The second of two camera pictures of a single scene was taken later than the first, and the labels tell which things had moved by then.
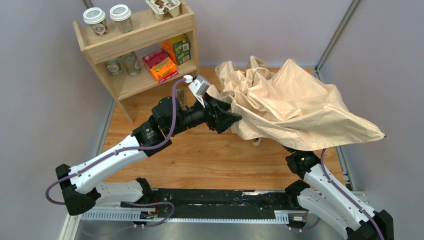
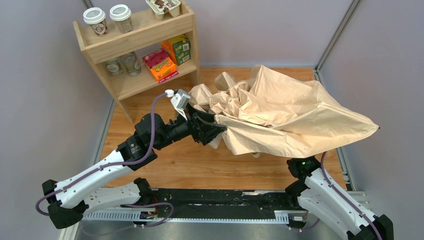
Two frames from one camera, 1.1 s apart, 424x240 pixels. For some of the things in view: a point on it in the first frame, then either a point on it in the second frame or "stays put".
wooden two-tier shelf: x=157 y=51 stays put
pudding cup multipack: x=159 y=7 stays put
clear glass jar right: x=131 y=63 stays put
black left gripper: x=212 y=114 → x=195 y=125
